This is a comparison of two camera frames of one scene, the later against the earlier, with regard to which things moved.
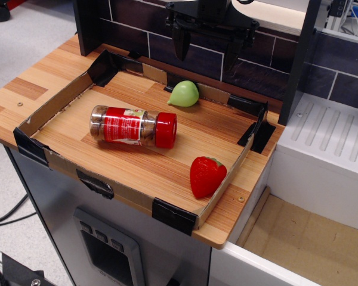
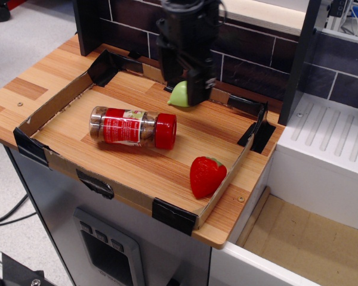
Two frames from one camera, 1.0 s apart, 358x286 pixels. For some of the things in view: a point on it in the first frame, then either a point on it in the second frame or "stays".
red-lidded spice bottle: x=133 y=126 stays
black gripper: x=214 y=16 to x=190 y=29
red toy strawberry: x=206 y=173 stays
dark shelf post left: x=86 y=14 stays
